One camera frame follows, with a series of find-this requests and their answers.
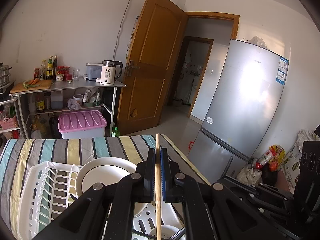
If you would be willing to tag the silver refrigerator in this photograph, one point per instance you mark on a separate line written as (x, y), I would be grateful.
(244, 103)

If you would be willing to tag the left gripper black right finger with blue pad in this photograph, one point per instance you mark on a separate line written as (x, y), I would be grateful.
(211, 211)

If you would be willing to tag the striped tablecloth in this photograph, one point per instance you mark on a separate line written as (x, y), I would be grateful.
(19, 155)

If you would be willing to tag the light wooden chopstick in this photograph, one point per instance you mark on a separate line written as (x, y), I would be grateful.
(158, 189)

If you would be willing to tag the brown wooden door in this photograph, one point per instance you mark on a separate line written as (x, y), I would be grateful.
(150, 66)

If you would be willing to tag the wooden cutting board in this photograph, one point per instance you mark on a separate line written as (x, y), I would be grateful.
(26, 87)

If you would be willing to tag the white plastic dish rack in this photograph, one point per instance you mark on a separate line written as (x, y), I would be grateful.
(50, 188)

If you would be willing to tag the red yellow snack bag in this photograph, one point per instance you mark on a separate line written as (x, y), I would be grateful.
(273, 157)

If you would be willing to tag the pink lid storage bin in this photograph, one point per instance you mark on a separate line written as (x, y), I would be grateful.
(82, 124)

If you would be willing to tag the white utensil cup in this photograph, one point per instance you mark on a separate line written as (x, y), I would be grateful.
(167, 231)

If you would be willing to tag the metal shelf table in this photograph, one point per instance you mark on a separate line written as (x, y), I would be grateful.
(108, 100)

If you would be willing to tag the green oil bottle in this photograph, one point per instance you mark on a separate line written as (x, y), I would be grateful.
(49, 71)

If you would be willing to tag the metal stove rack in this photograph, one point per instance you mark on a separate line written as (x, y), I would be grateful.
(8, 110)

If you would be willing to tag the white electric kettle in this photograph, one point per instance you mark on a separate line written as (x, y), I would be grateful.
(111, 70)

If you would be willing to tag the dark sauce bottle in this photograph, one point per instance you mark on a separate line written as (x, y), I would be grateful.
(54, 67)

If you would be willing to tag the pink plastic basket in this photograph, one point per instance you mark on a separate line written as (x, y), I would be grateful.
(9, 123)

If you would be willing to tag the white stacked bowls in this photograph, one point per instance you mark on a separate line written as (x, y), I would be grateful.
(106, 170)

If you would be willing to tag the steel steamer pot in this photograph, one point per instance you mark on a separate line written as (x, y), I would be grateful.
(4, 74)

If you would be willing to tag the grey storage box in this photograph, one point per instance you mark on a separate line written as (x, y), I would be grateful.
(94, 71)

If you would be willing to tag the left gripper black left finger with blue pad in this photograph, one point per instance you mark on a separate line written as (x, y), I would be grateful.
(105, 212)

